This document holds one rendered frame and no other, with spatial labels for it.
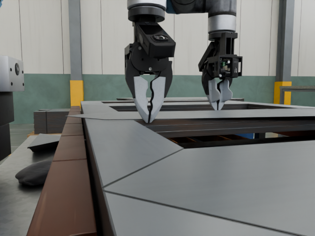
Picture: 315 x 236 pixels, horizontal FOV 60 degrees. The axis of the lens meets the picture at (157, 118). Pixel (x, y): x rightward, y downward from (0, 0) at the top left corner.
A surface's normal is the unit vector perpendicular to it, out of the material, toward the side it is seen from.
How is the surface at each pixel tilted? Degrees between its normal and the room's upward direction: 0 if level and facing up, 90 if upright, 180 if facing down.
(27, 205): 0
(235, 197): 0
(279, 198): 0
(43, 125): 90
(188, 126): 90
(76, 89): 90
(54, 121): 90
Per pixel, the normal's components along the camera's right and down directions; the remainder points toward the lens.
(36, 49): 0.19, 0.11
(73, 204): 0.00, -0.99
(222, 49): -0.96, 0.03
